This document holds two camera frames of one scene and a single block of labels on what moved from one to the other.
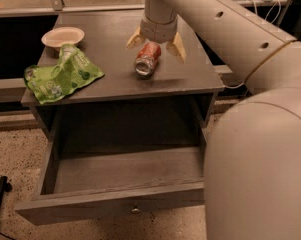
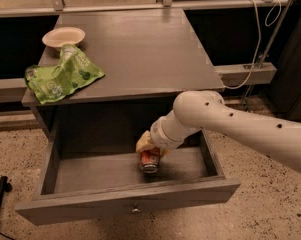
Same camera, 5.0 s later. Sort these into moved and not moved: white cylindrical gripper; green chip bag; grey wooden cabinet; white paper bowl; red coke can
Moved: white cylindrical gripper; red coke can
Not moved: grey wooden cabinet; green chip bag; white paper bowl
